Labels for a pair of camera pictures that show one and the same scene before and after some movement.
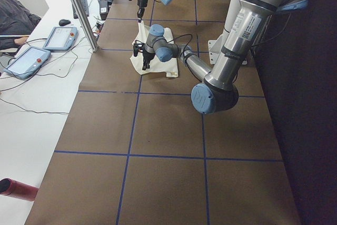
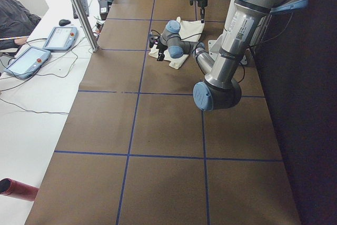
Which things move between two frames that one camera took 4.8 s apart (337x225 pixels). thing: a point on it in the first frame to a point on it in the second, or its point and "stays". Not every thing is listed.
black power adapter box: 103,6 stays
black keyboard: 83,0 stays
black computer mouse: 63,22 stays
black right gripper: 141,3 to 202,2
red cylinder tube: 9,187 stays
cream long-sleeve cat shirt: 170,67 to 191,31
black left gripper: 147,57 to 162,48
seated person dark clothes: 15,20 stays
